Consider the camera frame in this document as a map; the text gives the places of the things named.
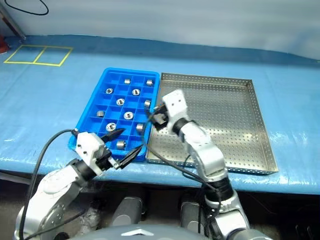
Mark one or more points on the grey rounded robot leg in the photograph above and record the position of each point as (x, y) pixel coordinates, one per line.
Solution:
(191, 215)
(130, 211)

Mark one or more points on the perforated metal tray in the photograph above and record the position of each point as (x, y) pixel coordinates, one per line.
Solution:
(237, 125)

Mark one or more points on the crumpled clear plastic bag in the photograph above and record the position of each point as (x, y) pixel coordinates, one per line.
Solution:
(91, 217)

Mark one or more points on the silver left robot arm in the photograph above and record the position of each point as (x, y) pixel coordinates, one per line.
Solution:
(57, 190)

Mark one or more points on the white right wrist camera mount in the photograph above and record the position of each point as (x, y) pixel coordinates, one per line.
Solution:
(176, 105)

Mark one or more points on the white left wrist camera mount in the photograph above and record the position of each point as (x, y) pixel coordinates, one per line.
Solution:
(87, 150)

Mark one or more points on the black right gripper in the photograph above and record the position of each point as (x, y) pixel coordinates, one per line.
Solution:
(161, 118)

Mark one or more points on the blue plastic table cover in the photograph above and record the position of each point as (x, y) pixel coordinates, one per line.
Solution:
(75, 82)

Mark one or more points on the red object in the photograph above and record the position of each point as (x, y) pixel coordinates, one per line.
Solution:
(2, 45)

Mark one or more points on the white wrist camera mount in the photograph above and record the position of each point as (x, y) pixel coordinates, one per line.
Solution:
(176, 105)
(87, 150)

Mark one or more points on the blue compartment tray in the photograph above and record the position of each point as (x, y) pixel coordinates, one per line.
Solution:
(112, 82)

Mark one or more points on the grey metal bar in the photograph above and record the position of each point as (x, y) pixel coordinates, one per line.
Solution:
(12, 23)

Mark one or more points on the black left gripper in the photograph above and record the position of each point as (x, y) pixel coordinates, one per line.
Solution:
(103, 160)

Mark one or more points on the grey robot torso white logo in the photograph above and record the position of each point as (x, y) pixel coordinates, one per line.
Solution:
(140, 233)

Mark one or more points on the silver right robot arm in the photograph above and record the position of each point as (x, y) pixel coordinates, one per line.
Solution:
(205, 152)

